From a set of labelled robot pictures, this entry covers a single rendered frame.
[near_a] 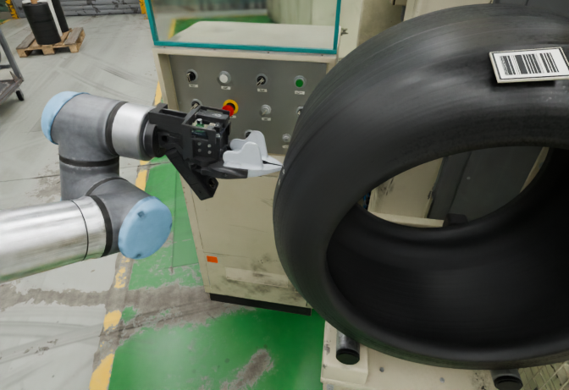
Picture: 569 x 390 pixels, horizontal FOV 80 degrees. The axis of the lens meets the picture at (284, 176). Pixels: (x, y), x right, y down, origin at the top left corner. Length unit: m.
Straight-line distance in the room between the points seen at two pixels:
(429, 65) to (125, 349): 1.74
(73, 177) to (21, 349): 1.54
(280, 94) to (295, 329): 1.14
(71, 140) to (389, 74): 0.47
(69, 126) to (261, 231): 0.94
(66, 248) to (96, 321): 1.54
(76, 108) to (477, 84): 0.54
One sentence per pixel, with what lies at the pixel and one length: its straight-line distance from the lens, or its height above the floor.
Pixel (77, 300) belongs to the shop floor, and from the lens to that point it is 2.16.
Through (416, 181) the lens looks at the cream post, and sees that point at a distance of 0.88.
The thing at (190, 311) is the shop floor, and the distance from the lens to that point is 1.90.
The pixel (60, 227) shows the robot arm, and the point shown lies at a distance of 0.50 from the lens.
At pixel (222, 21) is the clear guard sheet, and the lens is 1.07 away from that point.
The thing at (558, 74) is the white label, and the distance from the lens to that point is 0.39.
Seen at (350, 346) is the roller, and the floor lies 0.92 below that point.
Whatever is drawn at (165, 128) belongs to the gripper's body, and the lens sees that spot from 0.56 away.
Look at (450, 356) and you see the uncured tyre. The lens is 0.69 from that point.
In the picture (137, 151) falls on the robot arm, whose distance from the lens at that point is 0.57.
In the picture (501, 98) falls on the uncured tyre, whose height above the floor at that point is 1.42.
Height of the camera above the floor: 1.55
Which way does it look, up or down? 36 degrees down
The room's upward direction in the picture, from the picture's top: straight up
